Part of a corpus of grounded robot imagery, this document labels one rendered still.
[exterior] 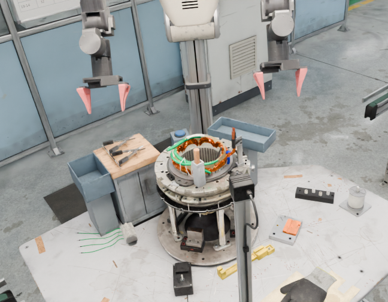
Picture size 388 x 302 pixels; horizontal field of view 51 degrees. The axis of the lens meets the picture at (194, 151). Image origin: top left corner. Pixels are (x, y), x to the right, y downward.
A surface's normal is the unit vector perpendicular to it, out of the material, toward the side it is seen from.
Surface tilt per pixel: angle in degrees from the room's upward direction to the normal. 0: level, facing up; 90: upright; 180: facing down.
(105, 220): 90
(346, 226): 0
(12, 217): 0
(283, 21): 60
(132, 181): 90
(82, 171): 90
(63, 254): 0
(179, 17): 90
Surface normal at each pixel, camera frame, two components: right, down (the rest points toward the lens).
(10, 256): -0.10, -0.82
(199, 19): 0.00, 0.57
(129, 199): 0.53, 0.44
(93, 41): -0.05, 0.09
